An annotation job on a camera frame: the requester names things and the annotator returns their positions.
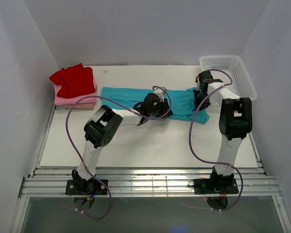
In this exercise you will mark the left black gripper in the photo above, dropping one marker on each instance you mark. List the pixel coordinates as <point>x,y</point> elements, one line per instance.
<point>166,111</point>

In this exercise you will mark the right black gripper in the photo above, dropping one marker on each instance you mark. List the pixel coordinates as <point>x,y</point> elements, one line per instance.
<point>196,91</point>

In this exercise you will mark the teal t shirt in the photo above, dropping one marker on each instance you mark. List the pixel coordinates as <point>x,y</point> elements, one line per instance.
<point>128,106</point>

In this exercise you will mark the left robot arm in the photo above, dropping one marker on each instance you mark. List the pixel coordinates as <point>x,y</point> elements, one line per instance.
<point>102,126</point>

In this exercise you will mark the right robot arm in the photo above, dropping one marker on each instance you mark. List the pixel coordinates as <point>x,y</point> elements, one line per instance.
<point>235,123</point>

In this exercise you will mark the white plastic basket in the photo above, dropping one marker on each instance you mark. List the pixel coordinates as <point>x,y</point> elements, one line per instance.
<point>230,69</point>

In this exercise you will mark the red folded t shirt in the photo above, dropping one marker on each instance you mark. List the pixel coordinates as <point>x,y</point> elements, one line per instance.
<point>74,81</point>

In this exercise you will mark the pink folded t shirt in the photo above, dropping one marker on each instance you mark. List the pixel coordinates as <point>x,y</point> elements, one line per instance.
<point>66,101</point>

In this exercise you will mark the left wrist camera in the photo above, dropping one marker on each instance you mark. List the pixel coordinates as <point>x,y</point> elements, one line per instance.
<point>159,91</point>

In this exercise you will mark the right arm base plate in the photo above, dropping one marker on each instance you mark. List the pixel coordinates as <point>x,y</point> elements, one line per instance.
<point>206,186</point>

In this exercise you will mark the aluminium frame rail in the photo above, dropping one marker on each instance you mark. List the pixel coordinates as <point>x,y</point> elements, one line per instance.
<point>140,182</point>

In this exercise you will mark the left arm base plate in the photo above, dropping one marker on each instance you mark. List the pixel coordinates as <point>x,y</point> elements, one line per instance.
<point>92,187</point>

